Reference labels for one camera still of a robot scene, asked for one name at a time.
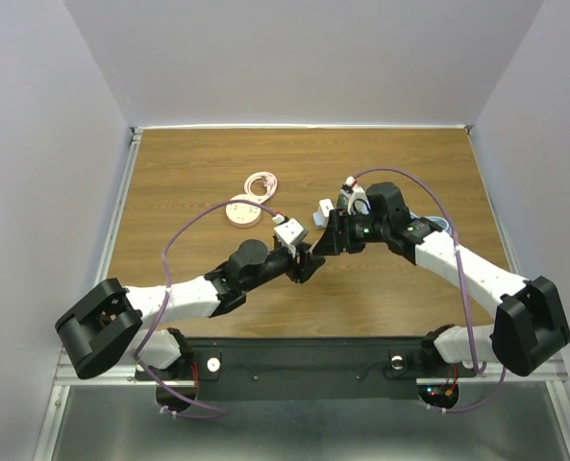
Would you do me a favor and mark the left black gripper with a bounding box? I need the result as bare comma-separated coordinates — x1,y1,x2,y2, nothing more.
242,240,324,293

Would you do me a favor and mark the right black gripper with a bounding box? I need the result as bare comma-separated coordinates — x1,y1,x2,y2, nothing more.
310,208,389,255

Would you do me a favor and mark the white cube adapter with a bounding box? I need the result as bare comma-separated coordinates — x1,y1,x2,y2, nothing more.
313,199,334,222

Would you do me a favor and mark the pink round power strip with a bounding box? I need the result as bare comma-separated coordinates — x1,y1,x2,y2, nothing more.
225,194,262,229

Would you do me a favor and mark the blue power strip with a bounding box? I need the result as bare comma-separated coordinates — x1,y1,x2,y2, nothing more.
312,214,329,229

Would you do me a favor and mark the dark green cube socket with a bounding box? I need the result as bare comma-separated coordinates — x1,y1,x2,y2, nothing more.
336,194,348,211

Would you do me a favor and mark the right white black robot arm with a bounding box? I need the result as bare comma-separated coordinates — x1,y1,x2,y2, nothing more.
312,182,570,376

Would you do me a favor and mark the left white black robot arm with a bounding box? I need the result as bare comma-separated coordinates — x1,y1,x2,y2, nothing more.
55,239,325,379

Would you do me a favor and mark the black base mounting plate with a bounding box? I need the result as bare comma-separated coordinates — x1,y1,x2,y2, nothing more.
157,336,473,401

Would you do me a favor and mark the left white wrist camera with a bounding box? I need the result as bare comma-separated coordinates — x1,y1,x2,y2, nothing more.
272,212,308,257

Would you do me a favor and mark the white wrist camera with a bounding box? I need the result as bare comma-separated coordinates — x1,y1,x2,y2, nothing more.
340,176,371,215
272,212,308,257

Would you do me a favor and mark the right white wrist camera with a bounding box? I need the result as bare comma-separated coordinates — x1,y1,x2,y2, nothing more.
340,176,371,215

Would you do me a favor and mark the pink coiled cord with plug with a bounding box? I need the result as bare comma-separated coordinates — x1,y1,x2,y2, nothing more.
243,172,280,199

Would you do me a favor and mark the blue cord with plug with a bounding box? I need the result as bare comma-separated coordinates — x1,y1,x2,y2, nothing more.
407,210,458,236

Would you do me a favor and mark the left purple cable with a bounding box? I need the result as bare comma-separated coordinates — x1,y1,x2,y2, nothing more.
134,199,285,420

